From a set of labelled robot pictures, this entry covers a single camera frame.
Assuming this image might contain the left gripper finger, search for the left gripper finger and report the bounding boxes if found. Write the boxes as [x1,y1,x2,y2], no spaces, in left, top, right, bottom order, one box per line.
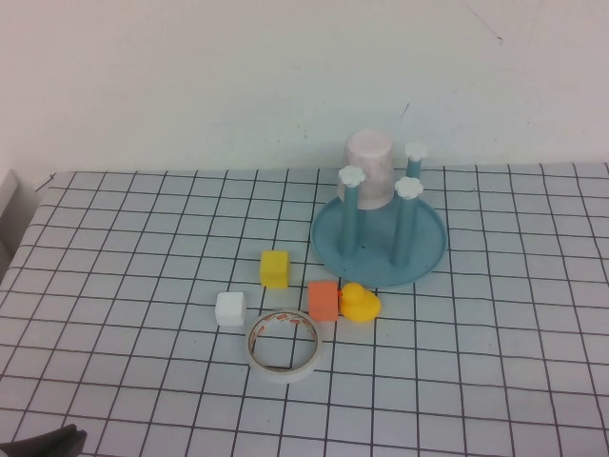
[28,430,88,457]
[0,423,80,457]

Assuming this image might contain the pink plastic cup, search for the pink plastic cup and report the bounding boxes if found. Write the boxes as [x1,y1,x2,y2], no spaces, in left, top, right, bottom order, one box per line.
[338,128,396,211]

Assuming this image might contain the blue cup stand white caps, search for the blue cup stand white caps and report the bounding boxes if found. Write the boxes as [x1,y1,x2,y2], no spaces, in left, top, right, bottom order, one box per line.
[308,141,447,290]

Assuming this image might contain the white foam cube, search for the white foam cube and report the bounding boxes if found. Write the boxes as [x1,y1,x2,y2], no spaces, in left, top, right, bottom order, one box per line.
[215,291,246,328]

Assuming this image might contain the white adhesive tape roll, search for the white adhesive tape roll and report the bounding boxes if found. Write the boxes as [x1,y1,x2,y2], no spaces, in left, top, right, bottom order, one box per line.
[246,308,324,385]

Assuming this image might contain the white board panel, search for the white board panel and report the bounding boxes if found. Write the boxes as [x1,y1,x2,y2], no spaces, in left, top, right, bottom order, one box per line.
[0,167,40,282]

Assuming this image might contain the yellow foam cube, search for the yellow foam cube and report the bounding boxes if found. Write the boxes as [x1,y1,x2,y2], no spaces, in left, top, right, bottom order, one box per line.
[260,249,291,290]

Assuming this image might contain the orange foam cube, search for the orange foam cube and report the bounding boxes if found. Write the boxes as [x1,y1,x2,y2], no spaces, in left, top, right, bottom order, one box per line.
[307,280,342,324]

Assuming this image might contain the yellow rubber duck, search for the yellow rubber duck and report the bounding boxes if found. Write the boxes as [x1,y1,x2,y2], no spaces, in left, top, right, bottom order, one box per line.
[338,281,383,325]

